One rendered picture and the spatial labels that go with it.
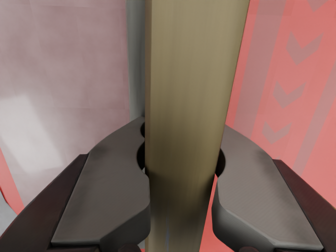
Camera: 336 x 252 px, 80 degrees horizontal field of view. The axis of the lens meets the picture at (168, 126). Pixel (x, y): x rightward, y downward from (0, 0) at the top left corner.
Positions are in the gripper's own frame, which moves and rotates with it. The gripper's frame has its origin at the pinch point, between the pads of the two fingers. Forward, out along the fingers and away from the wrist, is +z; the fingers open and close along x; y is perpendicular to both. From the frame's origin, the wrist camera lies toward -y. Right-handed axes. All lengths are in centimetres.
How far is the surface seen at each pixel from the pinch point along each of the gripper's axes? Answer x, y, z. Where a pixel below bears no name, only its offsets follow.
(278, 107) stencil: 8.8, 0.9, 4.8
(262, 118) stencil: 7.8, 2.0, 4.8
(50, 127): -11.0, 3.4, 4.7
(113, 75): -5.0, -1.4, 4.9
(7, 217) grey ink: -18.4, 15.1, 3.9
